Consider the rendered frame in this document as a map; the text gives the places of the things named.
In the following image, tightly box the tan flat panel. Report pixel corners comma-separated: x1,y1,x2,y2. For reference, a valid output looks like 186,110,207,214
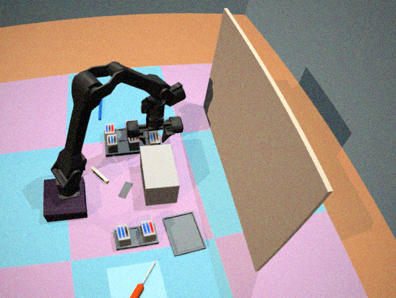
203,8,333,271

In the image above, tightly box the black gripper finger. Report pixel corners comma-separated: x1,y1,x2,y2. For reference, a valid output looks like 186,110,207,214
162,127,174,143
136,132,146,145

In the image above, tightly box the beige rectangular box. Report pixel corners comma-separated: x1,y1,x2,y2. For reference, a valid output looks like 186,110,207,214
140,144,180,206

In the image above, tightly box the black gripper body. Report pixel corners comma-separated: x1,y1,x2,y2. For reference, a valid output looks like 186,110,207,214
126,112,184,138

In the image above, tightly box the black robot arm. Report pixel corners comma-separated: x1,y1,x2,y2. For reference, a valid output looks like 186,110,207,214
51,61,186,200

